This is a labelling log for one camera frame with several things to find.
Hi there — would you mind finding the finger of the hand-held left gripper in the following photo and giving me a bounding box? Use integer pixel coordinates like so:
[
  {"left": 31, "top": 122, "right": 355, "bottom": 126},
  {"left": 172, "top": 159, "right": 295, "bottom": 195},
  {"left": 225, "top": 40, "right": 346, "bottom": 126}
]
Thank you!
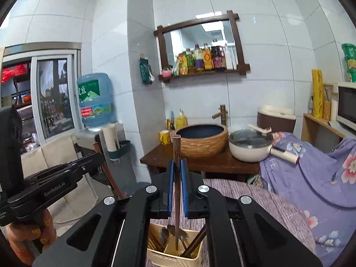
[{"left": 65, "top": 152, "right": 105, "bottom": 180}]

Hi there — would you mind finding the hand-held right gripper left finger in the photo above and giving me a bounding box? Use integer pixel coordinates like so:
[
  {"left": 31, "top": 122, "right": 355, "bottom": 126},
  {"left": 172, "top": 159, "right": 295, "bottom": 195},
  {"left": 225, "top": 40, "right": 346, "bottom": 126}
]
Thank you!
[{"left": 32, "top": 158, "right": 175, "bottom": 267}]

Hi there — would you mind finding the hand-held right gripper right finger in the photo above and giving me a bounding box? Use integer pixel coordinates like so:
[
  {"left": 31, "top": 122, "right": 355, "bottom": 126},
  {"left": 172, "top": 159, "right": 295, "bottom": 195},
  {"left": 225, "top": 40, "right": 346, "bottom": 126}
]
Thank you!
[{"left": 180, "top": 158, "right": 323, "bottom": 267}]

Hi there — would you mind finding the metal spoon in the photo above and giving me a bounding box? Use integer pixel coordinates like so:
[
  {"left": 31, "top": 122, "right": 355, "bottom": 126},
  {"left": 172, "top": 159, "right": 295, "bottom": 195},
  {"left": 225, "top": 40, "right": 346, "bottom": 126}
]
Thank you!
[{"left": 160, "top": 225, "right": 190, "bottom": 252}]

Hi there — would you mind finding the cream perforated utensil holder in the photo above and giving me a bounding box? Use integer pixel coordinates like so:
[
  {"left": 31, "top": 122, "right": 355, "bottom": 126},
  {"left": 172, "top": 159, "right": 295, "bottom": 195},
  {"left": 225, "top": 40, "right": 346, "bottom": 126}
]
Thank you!
[{"left": 146, "top": 222, "right": 202, "bottom": 267}]

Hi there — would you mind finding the person's left hand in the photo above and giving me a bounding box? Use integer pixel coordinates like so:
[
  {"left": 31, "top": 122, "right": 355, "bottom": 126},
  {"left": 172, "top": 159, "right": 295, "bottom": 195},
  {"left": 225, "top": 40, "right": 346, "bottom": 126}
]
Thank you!
[{"left": 6, "top": 208, "right": 58, "bottom": 266}]

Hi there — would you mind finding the white water dispenser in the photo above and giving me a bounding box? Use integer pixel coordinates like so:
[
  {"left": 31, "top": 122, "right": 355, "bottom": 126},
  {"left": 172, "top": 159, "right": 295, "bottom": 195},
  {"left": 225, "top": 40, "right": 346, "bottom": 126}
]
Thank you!
[{"left": 76, "top": 122, "right": 132, "bottom": 191}]

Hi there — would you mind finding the stack of paper cups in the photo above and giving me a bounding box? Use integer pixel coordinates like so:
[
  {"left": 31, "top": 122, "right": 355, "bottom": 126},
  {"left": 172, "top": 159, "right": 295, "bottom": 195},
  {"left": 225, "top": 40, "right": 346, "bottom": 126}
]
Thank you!
[{"left": 102, "top": 124, "right": 120, "bottom": 161}]

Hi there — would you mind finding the teal cup holder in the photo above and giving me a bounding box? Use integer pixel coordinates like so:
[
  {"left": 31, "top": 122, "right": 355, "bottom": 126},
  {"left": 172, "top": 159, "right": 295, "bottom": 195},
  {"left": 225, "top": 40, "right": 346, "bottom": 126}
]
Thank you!
[{"left": 110, "top": 140, "right": 132, "bottom": 159}]

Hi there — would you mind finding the beige sofa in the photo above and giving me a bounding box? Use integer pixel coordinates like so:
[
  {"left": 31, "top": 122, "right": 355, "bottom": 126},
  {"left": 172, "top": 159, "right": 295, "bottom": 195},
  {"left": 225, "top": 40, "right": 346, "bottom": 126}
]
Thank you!
[{"left": 20, "top": 136, "right": 119, "bottom": 223}]

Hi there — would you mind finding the dark wooden counter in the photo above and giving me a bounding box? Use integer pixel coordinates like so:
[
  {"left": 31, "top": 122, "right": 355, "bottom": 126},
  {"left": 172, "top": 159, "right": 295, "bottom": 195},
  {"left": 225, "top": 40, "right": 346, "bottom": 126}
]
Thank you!
[{"left": 140, "top": 142, "right": 261, "bottom": 183}]

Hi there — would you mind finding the woven pattern sink basin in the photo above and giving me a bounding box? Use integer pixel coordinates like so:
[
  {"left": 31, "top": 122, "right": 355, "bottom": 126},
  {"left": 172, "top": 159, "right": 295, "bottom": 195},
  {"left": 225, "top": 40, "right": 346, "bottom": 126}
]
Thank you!
[{"left": 175, "top": 123, "right": 229, "bottom": 159}]

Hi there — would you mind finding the yellow mug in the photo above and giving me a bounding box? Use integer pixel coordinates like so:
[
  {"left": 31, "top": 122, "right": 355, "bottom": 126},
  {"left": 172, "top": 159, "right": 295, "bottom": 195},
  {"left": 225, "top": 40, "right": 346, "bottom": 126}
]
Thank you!
[{"left": 159, "top": 129, "right": 171, "bottom": 145}]

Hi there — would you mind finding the blue water bottle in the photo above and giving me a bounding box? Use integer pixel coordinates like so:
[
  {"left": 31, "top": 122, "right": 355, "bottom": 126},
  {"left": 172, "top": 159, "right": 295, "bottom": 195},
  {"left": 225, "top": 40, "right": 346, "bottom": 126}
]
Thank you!
[{"left": 77, "top": 73, "right": 113, "bottom": 131}]

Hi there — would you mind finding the yellow dish soap bottle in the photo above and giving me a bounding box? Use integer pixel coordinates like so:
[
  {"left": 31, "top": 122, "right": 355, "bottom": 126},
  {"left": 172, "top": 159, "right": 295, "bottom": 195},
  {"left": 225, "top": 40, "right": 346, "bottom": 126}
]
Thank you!
[{"left": 175, "top": 109, "right": 188, "bottom": 130}]

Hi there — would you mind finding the white cooking pot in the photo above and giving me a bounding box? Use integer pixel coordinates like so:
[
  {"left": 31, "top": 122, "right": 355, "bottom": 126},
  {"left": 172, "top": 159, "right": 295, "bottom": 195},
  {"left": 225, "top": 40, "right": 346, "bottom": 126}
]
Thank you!
[{"left": 229, "top": 129, "right": 301, "bottom": 164}]

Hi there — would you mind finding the sliding glass window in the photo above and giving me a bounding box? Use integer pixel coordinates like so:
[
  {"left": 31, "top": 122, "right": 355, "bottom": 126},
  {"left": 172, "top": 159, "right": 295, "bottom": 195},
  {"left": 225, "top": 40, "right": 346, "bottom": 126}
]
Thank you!
[{"left": 0, "top": 43, "right": 82, "bottom": 146}]

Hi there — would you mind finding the purple striped table mat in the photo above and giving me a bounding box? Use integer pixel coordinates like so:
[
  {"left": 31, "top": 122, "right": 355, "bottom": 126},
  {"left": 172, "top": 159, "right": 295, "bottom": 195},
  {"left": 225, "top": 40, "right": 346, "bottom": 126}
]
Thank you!
[{"left": 203, "top": 178, "right": 317, "bottom": 267}]

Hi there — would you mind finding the glass pot lid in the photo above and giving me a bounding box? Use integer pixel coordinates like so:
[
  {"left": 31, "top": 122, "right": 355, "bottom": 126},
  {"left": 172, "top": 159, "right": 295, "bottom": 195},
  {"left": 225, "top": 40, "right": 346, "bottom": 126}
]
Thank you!
[{"left": 229, "top": 129, "right": 274, "bottom": 148}]

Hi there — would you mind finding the brass faucet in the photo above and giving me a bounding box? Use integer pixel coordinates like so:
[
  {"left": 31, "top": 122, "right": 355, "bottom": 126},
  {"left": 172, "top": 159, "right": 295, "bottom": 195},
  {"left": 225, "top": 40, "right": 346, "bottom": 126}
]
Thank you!
[{"left": 212, "top": 105, "right": 230, "bottom": 127}]

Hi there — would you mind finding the white rice paddle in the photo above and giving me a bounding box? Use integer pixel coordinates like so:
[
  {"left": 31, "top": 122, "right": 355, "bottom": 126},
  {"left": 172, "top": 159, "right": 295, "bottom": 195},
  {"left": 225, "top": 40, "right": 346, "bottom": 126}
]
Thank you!
[{"left": 247, "top": 123, "right": 273, "bottom": 137}]

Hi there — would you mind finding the brown rice cooker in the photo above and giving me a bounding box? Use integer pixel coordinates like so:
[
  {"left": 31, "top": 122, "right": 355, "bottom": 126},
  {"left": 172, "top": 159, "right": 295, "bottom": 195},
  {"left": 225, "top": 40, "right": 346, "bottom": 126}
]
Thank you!
[{"left": 256, "top": 105, "right": 297, "bottom": 134}]

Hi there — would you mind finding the red tassel decoration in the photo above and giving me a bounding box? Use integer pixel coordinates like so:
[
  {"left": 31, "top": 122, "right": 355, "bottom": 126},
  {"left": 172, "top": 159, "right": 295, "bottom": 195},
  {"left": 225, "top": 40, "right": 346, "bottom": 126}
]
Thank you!
[{"left": 1, "top": 64, "right": 27, "bottom": 83}]

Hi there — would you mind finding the purple floral cloth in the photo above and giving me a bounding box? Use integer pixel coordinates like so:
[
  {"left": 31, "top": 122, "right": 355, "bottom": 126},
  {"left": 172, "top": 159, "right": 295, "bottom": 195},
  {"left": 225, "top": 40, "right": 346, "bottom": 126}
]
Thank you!
[{"left": 252, "top": 131, "right": 356, "bottom": 267}]

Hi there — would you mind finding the yellow snack packet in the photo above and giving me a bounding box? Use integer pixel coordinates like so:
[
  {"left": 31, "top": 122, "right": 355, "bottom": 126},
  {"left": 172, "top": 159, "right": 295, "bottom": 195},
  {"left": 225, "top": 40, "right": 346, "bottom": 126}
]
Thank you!
[{"left": 177, "top": 53, "right": 188, "bottom": 76}]

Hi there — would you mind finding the green label bottle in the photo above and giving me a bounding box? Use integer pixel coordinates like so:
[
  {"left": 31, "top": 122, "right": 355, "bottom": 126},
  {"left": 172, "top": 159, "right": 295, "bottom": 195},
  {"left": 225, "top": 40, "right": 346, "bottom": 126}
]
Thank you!
[{"left": 185, "top": 48, "right": 194, "bottom": 74}]

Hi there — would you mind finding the purple label bottle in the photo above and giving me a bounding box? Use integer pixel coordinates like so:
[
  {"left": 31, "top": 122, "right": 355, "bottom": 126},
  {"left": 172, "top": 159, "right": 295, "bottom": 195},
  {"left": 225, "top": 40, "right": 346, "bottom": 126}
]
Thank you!
[{"left": 193, "top": 44, "right": 204, "bottom": 73}]

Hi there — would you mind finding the orange label oil bottle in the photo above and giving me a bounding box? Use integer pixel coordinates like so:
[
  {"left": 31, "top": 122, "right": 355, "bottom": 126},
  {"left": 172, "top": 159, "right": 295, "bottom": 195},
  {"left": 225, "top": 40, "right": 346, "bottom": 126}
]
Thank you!
[{"left": 202, "top": 42, "right": 213, "bottom": 72}]

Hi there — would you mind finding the dark soy sauce bottle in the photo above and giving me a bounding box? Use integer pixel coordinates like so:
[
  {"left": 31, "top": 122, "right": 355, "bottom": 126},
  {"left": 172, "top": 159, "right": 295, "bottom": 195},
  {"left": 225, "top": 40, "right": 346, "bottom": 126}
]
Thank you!
[{"left": 211, "top": 38, "right": 227, "bottom": 71}]

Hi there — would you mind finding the light wooden side table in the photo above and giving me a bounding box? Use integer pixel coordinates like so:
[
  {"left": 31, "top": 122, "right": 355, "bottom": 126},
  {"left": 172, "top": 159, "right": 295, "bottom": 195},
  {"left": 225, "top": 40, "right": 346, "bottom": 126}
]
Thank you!
[{"left": 300, "top": 113, "right": 356, "bottom": 154}]

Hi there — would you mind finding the yellow patterned roll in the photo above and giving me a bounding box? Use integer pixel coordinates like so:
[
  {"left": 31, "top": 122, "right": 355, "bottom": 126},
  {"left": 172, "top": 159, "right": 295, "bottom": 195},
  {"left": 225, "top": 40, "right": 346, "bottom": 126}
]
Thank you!
[{"left": 311, "top": 69, "right": 324, "bottom": 119}]

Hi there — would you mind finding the woven bamboo basket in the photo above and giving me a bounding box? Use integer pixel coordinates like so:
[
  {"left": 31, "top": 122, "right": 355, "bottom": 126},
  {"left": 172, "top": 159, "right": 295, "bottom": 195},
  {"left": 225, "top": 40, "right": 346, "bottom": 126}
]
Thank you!
[{"left": 322, "top": 85, "right": 333, "bottom": 120}]

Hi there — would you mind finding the white microwave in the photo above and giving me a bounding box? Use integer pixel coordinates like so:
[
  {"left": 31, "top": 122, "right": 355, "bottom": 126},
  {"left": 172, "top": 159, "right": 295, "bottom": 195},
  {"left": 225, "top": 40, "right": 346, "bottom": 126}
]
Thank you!
[{"left": 336, "top": 82, "right": 356, "bottom": 130}]

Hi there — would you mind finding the green wall packet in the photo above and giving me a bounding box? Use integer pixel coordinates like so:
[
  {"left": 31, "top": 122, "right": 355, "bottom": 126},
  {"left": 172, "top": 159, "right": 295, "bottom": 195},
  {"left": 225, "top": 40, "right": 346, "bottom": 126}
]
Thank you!
[{"left": 139, "top": 53, "right": 155, "bottom": 85}]

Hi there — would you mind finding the wood framed wall mirror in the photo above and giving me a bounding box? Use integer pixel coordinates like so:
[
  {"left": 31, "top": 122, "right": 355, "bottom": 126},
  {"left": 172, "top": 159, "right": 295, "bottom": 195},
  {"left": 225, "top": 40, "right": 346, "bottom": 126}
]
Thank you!
[{"left": 153, "top": 10, "right": 251, "bottom": 83}]

